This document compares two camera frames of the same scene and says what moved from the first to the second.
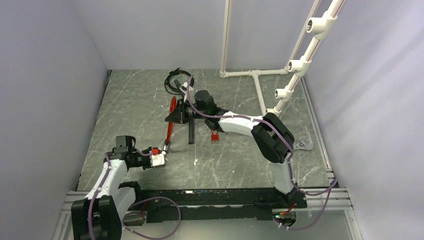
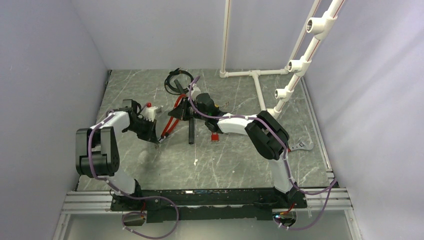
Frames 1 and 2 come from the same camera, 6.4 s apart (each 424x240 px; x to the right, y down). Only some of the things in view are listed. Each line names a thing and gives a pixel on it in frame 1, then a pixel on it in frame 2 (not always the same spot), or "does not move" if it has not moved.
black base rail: [191, 205] does not move
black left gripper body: [140, 160] to [142, 127]
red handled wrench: [305, 144] does not move
